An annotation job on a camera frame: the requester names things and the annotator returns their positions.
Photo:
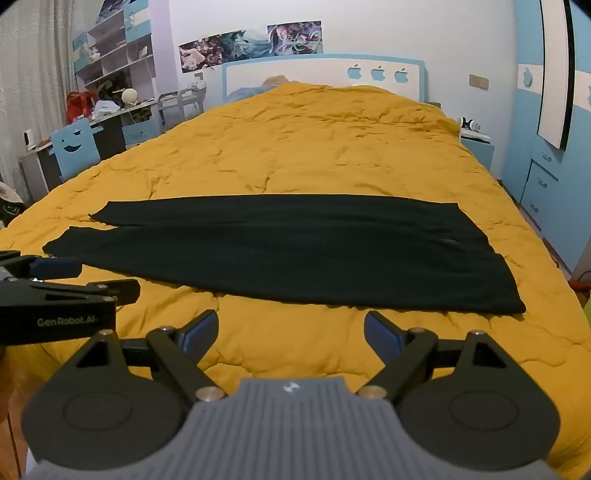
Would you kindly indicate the white headphones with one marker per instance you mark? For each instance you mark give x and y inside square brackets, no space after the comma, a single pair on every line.
[470,123]

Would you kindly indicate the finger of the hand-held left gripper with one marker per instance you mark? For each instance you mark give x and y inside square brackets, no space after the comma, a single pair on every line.
[120,290]
[55,266]

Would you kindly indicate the blue nightstand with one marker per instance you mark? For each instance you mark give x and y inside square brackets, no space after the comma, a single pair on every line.
[480,150]

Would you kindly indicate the blue pillow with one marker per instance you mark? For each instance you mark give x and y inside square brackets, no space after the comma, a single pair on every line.
[244,92]

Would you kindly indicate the grey desk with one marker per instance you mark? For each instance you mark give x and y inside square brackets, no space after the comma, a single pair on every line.
[111,127]

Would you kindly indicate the blue wardrobe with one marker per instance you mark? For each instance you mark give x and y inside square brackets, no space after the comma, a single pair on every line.
[549,184]

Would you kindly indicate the beige wall switch plate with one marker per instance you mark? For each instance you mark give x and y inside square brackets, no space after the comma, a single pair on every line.
[479,81]

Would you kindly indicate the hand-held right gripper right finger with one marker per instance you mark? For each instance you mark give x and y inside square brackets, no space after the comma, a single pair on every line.
[382,328]

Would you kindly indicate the yellow quilted blanket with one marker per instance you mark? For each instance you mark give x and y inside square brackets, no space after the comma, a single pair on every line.
[300,152]

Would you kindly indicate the red bag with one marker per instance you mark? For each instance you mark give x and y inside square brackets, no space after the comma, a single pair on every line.
[79,107]

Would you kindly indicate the black pants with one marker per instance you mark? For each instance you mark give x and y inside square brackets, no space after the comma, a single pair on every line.
[300,244]

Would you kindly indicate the white curtain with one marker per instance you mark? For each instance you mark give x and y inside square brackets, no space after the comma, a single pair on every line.
[27,83]

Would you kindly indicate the wall poster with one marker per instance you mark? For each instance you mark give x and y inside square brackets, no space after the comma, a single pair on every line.
[249,41]

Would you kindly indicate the white round lamp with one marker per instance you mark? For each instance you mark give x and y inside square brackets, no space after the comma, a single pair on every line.
[129,96]

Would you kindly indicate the small white camera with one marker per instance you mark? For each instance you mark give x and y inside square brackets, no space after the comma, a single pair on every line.
[31,137]

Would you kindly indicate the blue smiley chair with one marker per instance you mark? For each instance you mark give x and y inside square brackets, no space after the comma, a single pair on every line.
[74,152]

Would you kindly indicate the black framed mirror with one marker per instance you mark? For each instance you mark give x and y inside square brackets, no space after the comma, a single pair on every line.
[554,74]

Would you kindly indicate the blue and white bed headboard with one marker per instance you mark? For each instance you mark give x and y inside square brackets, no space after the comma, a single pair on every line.
[323,69]

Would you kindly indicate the grey cart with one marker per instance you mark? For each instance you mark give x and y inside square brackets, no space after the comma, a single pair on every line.
[178,104]

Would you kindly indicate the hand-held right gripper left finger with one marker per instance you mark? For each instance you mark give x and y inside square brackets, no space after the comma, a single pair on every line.
[199,330]

